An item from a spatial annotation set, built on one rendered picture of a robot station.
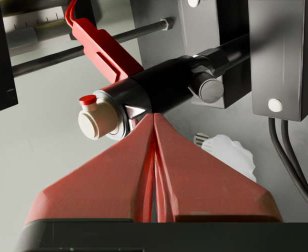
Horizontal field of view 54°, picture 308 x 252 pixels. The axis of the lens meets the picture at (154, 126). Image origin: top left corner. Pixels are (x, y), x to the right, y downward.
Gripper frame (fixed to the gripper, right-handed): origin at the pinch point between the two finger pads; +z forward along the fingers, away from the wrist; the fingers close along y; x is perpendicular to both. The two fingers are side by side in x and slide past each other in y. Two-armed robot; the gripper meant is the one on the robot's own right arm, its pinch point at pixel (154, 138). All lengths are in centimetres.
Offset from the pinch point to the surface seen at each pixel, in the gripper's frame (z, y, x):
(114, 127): 2.5, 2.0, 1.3
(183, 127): 33.1, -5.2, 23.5
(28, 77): 26.6, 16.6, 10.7
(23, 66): 19.1, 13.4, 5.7
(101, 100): 3.3, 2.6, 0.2
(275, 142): 8.3, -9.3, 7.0
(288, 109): 8.6, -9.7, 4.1
